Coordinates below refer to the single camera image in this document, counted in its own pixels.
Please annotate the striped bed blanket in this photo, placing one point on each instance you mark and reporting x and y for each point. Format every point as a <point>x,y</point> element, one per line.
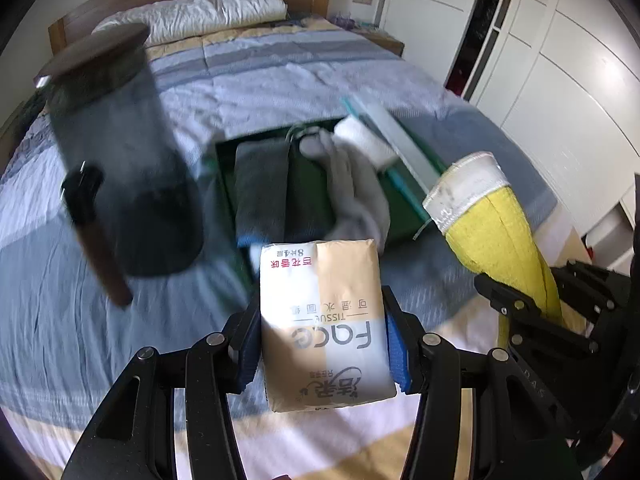
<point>50,310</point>

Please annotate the clear tray lid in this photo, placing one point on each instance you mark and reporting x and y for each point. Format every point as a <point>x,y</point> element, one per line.
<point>400,135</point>

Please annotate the white pillow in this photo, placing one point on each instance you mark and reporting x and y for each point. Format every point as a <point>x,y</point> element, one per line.
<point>200,10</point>

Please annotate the white rolled cloth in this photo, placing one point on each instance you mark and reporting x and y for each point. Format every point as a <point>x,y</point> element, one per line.
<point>365,142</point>

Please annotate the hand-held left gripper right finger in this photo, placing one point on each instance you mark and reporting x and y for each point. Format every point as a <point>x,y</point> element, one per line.
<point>397,360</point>

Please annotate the dark grey folded cloth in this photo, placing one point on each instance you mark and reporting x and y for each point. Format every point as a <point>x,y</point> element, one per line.
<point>260,185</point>

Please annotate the white wardrobe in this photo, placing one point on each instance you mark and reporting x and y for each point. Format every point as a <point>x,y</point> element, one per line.
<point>550,85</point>

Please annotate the beige tissue packet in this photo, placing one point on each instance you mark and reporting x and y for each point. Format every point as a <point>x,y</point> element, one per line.
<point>325,320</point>

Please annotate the wooden nightstand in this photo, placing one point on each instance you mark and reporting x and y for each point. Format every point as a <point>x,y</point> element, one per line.
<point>385,42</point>

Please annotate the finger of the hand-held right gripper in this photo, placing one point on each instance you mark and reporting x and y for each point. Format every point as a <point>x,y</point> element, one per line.
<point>530,315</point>
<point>595,285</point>

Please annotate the grey socks pair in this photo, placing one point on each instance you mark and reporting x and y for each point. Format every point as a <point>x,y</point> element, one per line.
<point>360,195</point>

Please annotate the yellow glove with white cuff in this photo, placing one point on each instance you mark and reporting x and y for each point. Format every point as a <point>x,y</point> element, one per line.
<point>500,230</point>

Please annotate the green tray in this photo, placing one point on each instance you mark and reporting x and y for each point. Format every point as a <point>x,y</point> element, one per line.
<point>305,195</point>

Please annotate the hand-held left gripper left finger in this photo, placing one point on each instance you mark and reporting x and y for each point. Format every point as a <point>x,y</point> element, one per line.
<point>247,365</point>

